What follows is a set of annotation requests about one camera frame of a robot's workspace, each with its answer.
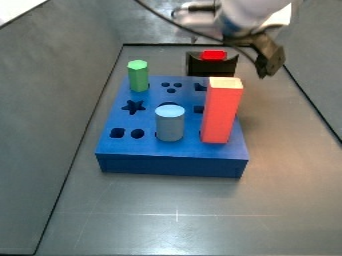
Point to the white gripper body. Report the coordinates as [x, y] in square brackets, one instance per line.
[235, 18]

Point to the red square-circle forked object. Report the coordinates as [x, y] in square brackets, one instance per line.
[215, 55]

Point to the black curved regrasp stand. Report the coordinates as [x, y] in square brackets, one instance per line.
[201, 68]

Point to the tall red square peg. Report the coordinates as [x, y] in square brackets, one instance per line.
[224, 96]

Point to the blue foam fixture block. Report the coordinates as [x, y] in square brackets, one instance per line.
[152, 136]

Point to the green hexagonal peg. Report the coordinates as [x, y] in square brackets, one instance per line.
[138, 75]

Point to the grey-blue cylinder peg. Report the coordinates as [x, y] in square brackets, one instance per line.
[170, 122]

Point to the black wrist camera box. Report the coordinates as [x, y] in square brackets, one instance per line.
[271, 58]

